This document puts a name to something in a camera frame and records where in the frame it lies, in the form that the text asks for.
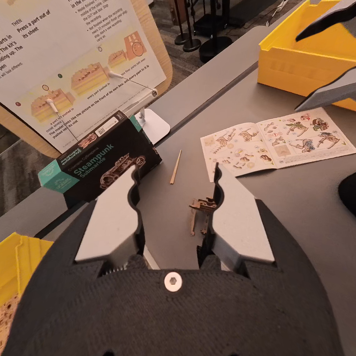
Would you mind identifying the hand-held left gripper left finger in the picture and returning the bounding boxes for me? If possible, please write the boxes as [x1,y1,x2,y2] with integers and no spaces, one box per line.
[75,164,146,265]

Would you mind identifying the white poster stand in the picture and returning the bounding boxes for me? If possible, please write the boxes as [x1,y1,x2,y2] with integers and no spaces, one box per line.
[122,88,171,146]

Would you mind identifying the yellow plastic bin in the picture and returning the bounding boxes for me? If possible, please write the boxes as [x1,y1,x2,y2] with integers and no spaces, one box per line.
[0,233,55,306]
[257,0,356,111]

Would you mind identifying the light wooden backing board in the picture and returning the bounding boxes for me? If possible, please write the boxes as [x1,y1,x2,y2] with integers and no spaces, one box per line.
[0,0,174,159]

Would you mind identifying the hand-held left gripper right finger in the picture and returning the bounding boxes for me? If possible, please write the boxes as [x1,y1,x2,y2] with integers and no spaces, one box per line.
[197,163,276,272]

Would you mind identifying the black round pad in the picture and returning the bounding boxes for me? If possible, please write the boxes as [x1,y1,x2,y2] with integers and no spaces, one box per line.
[338,172,356,218]

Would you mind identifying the wooden model assembly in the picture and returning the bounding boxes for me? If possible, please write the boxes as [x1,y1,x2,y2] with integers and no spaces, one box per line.
[189,196,218,237]

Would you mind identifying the open instruction booklet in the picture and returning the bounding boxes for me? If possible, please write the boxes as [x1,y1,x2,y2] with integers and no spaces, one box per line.
[200,107,356,178]

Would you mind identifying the black model kit box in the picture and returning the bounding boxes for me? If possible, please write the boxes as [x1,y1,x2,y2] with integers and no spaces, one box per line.
[38,110,162,210]

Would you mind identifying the printed instruction poster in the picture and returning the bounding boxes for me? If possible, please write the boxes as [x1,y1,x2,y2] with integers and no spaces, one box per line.
[0,0,167,154]

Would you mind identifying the wooden part sheets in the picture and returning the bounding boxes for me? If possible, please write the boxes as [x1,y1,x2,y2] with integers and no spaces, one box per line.
[0,294,22,356]

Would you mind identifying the thin wooden stick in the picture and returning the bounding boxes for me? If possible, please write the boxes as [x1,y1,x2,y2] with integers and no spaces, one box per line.
[170,150,182,185]

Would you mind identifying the black stanchion stand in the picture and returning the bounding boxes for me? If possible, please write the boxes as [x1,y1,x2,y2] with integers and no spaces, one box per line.
[199,0,233,63]
[173,0,202,52]

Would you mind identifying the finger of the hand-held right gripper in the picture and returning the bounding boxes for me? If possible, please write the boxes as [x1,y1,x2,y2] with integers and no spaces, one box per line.
[294,66,356,112]
[295,0,356,42]

